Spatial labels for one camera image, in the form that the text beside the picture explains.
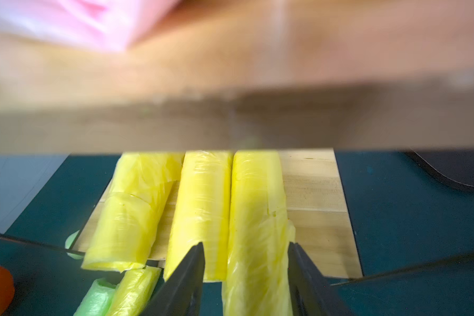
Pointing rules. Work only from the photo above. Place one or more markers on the three-tier wooden shelf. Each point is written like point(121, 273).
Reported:
point(252, 75)

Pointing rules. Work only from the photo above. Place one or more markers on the yellow trash bag roll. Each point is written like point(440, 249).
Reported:
point(202, 213)
point(259, 235)
point(134, 291)
point(128, 224)

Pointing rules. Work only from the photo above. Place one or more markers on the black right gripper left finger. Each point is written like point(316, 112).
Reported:
point(181, 293)

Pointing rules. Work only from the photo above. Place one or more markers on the black metal jewelry stand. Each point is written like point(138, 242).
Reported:
point(453, 168)

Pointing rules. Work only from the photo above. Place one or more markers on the green trash bag roll left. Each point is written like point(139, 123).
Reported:
point(97, 300)

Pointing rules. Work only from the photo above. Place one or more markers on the green trash bag roll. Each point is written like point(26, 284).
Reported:
point(97, 300)
point(69, 243)

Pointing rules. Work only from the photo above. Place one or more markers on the green trash bag roll far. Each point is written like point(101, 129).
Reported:
point(69, 243)

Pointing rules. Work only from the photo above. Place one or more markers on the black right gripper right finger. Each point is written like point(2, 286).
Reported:
point(310, 292)

